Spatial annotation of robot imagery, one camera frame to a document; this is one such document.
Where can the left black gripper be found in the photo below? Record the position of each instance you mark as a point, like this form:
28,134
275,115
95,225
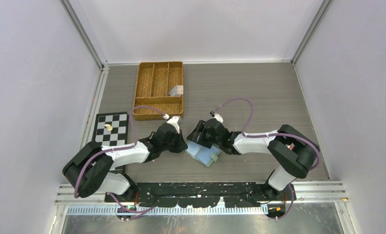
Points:
181,144

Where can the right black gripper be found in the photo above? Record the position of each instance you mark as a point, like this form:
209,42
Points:
194,136

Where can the green card holder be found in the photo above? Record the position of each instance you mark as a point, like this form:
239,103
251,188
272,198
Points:
205,156

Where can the stack of cards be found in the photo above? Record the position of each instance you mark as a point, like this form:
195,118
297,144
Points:
176,91

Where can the woven wicker divided tray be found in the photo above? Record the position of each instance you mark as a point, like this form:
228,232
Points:
155,80

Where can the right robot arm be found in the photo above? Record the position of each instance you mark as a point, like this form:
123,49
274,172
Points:
295,153

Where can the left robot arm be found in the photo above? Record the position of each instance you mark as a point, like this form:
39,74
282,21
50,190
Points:
91,169

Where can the black white chessboard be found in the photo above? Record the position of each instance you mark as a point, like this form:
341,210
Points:
119,134

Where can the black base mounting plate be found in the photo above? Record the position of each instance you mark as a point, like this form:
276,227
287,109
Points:
202,194

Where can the cream chess piece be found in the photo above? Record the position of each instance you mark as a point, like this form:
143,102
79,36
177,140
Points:
108,127

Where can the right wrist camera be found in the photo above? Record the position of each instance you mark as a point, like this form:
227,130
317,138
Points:
216,116

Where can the aluminium front rail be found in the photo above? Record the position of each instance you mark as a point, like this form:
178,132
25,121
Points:
317,191

